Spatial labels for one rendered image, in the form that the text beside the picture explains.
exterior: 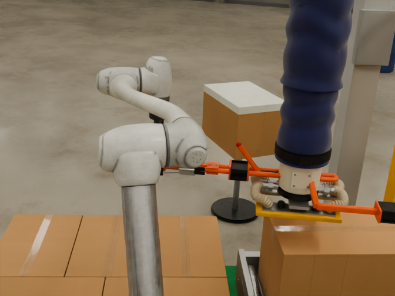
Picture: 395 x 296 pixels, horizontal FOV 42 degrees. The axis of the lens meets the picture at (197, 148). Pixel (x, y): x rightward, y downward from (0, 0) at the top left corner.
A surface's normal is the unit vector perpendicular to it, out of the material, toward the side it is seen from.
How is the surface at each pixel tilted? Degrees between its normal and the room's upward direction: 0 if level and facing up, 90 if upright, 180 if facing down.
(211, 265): 0
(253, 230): 0
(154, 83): 90
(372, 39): 90
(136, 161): 69
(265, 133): 90
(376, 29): 90
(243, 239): 0
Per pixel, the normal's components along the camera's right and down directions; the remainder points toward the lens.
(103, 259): 0.04, -0.92
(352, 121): 0.05, 0.39
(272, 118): 0.39, 0.37
